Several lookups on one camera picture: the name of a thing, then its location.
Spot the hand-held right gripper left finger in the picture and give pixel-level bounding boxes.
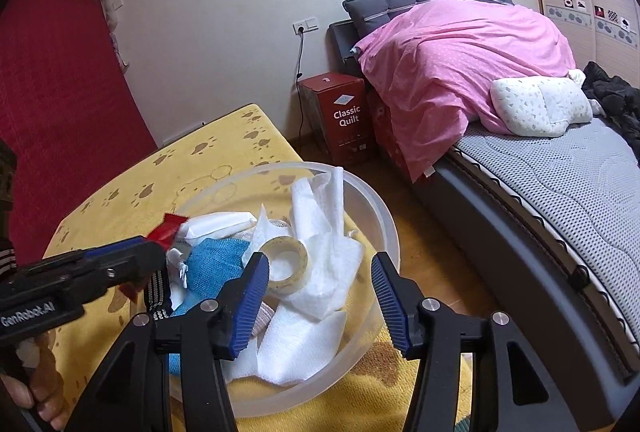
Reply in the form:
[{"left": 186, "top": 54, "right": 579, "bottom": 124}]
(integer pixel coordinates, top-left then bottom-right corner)
[{"left": 72, "top": 252, "right": 271, "bottom": 432}]

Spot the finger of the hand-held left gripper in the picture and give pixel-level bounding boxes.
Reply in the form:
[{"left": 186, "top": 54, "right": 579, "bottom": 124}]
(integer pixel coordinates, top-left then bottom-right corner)
[
  {"left": 102, "top": 243, "right": 169, "bottom": 291},
  {"left": 82, "top": 236, "right": 151, "bottom": 264}
]

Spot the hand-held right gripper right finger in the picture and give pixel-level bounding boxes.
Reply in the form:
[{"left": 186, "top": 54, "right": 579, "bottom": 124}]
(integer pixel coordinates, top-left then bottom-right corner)
[{"left": 371, "top": 252, "right": 566, "bottom": 432}]

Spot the black sock with speckled band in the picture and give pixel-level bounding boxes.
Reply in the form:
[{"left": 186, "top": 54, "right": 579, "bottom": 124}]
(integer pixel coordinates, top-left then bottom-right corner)
[{"left": 145, "top": 269, "right": 173, "bottom": 319}]

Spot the red snack packet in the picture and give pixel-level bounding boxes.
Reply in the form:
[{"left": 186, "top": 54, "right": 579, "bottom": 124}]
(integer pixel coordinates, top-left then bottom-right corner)
[{"left": 150, "top": 213, "right": 188, "bottom": 248}]

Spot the blue sock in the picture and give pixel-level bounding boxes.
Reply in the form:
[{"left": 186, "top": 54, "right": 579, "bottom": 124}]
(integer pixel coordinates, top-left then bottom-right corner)
[{"left": 167, "top": 237, "right": 251, "bottom": 375}]

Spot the clear tape roll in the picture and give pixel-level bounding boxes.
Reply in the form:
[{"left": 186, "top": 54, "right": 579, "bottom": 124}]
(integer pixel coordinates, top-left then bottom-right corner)
[{"left": 261, "top": 236, "right": 309, "bottom": 289}]

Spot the clear plastic bowl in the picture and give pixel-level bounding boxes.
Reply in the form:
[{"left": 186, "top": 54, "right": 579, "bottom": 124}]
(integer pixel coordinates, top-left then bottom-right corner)
[{"left": 75, "top": 162, "right": 401, "bottom": 418}]

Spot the person's left hand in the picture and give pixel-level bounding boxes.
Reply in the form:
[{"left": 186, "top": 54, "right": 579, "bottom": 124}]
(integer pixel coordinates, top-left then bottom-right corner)
[{"left": 0, "top": 329, "right": 68, "bottom": 430}]

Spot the beige knitted cloth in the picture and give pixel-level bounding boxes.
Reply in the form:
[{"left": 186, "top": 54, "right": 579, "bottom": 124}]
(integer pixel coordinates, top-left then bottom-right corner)
[{"left": 250, "top": 302, "right": 277, "bottom": 338}]

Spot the small white cloth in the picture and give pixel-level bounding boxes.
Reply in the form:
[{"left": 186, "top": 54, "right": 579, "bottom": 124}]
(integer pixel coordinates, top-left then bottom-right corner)
[{"left": 167, "top": 247, "right": 188, "bottom": 288}]

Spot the yellow paw print blanket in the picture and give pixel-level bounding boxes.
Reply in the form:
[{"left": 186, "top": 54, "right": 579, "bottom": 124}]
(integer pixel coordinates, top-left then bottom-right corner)
[{"left": 42, "top": 103, "right": 473, "bottom": 432}]

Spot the red quilted cloth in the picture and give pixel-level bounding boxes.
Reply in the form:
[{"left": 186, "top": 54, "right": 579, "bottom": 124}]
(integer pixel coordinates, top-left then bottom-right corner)
[{"left": 0, "top": 0, "right": 158, "bottom": 258}]

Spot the red cardboard box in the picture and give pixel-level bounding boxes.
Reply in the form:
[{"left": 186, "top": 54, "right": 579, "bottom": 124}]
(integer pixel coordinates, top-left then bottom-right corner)
[{"left": 298, "top": 72, "right": 378, "bottom": 168}]

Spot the grey mattress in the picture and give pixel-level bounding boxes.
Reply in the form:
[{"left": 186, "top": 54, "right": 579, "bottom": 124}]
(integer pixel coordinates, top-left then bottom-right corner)
[{"left": 452, "top": 112, "right": 640, "bottom": 363}]

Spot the white patterned pillow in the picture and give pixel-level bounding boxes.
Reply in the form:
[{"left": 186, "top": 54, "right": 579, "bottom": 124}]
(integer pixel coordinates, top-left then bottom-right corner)
[{"left": 490, "top": 76, "right": 593, "bottom": 138}]

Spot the pink dotted duvet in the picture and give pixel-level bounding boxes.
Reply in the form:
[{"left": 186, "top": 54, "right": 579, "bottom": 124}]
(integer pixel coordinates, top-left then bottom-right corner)
[{"left": 351, "top": 0, "right": 577, "bottom": 183}]

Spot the dark bed headboard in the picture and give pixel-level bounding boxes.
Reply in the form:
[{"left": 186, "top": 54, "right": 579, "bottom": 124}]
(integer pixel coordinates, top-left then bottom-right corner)
[{"left": 328, "top": 19, "right": 366, "bottom": 80}]

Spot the dark clothes pile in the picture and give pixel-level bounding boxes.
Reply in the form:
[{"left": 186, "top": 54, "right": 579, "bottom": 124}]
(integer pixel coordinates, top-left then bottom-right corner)
[{"left": 582, "top": 61, "right": 640, "bottom": 148}]

